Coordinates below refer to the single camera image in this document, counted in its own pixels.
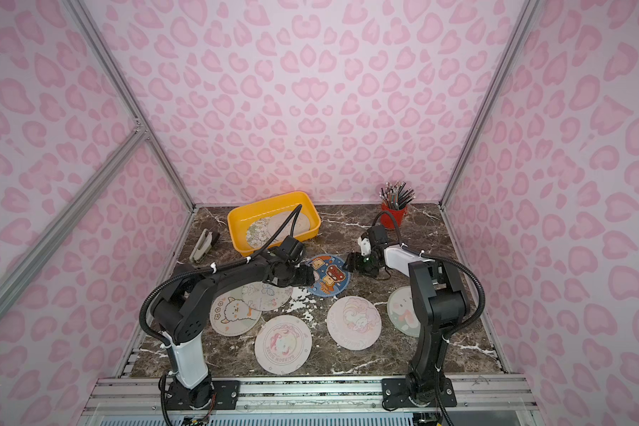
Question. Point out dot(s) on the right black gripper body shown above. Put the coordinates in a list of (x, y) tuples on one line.
[(359, 261)]

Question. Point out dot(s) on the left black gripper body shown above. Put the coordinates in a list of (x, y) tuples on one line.
[(304, 274)]

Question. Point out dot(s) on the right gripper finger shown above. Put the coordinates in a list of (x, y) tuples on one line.
[(351, 267), (351, 259)]

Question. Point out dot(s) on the blue cartoon coaster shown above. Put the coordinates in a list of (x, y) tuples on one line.
[(330, 278)]

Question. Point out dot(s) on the green floral coaster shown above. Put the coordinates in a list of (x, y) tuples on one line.
[(259, 233)]

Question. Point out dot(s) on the pink unicorn cloud coaster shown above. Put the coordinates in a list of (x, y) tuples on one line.
[(354, 323)]

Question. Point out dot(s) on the pink floral doodle coaster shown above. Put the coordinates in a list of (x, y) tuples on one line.
[(294, 226)]

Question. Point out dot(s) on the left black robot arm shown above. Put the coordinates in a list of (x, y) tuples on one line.
[(176, 312)]

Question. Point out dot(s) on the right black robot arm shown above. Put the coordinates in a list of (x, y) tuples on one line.
[(447, 298)]

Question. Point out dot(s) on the yellow plastic storage box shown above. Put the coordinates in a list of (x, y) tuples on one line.
[(240, 219)]

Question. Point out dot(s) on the red pen holder cup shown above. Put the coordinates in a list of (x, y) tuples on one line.
[(394, 215)]

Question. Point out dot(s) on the butterfly doodle coaster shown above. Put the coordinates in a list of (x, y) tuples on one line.
[(265, 297)]

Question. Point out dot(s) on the bundle of pens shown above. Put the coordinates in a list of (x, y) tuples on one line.
[(397, 196)]

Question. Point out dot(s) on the grey-green bunny coaster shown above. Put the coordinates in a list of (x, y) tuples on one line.
[(401, 312)]

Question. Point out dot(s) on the white sheep coaster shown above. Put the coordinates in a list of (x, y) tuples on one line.
[(231, 316)]

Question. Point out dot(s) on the pink striped unicorn coaster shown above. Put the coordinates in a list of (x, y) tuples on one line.
[(283, 345)]

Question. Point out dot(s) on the grey stapler tool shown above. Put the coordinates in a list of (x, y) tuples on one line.
[(204, 245)]

